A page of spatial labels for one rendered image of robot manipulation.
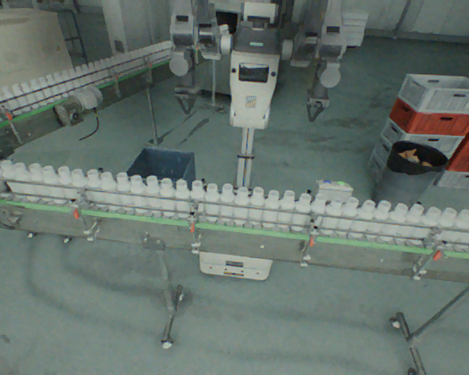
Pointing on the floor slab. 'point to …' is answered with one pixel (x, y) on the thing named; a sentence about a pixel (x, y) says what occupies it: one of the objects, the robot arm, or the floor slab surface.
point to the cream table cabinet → (21, 47)
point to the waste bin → (408, 174)
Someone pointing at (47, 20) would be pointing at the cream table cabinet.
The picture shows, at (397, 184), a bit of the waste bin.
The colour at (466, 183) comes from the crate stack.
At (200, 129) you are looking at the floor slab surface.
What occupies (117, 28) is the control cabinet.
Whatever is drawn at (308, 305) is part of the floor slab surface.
